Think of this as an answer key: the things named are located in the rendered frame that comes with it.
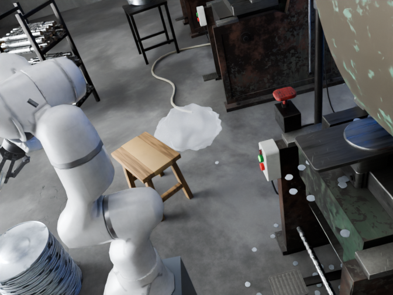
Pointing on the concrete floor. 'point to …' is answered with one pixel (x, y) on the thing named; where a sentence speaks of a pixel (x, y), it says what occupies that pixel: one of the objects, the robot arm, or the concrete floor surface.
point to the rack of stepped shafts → (43, 41)
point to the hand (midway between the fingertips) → (0, 181)
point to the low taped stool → (150, 163)
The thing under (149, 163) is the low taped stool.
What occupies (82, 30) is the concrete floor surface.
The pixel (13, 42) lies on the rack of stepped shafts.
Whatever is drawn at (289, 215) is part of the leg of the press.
